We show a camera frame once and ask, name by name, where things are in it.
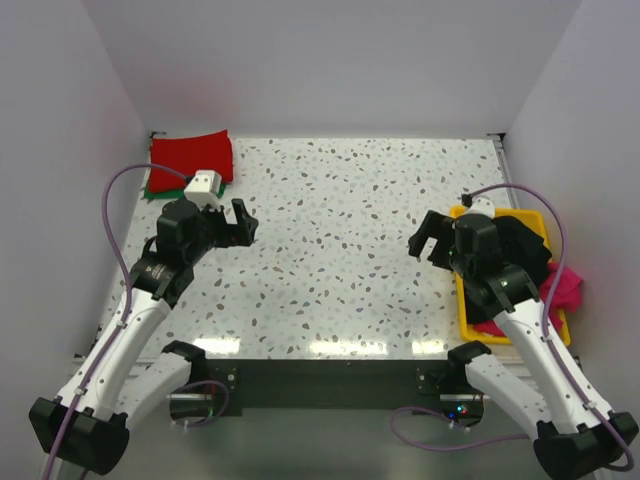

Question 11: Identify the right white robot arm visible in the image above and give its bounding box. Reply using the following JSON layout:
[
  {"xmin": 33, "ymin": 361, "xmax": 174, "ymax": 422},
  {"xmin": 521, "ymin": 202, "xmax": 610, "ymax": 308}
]
[{"xmin": 408, "ymin": 207, "xmax": 639, "ymax": 479}]

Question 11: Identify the red folded t shirt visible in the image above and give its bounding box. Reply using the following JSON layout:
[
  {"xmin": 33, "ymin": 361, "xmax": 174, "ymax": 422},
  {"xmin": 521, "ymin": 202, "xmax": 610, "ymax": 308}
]
[{"xmin": 147, "ymin": 130, "xmax": 234, "ymax": 192}]

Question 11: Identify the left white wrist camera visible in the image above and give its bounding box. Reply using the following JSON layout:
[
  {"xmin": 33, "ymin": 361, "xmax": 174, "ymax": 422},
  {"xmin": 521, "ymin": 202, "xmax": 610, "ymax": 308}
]
[{"xmin": 183, "ymin": 170, "xmax": 222, "ymax": 211}]

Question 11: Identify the green folded t shirt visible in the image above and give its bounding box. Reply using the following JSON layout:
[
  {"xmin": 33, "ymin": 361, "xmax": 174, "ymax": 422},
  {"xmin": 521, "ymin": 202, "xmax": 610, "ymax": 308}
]
[{"xmin": 142, "ymin": 181, "xmax": 226, "ymax": 204}]

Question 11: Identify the black t shirt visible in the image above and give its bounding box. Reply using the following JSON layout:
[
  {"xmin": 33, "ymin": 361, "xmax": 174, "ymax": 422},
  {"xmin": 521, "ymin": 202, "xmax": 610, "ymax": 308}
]
[{"xmin": 465, "ymin": 216, "xmax": 552, "ymax": 336}]

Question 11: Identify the yellow plastic bin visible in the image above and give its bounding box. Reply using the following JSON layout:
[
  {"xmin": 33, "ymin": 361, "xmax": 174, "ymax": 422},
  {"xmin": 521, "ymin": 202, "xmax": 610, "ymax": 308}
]
[{"xmin": 454, "ymin": 208, "xmax": 571, "ymax": 346}]

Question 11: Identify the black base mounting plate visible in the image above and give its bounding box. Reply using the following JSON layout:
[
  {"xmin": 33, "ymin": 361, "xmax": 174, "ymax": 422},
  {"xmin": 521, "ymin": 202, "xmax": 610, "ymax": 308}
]
[{"xmin": 170, "ymin": 359, "xmax": 485, "ymax": 426}]

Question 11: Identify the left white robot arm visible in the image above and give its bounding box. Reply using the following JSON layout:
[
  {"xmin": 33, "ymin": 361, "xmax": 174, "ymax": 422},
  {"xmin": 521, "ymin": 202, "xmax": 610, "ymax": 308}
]
[{"xmin": 29, "ymin": 198, "xmax": 259, "ymax": 478}]

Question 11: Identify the pink t shirt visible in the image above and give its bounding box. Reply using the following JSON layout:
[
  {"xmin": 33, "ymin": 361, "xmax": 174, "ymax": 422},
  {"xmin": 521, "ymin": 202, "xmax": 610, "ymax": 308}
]
[{"xmin": 465, "ymin": 262, "xmax": 583, "ymax": 338}]

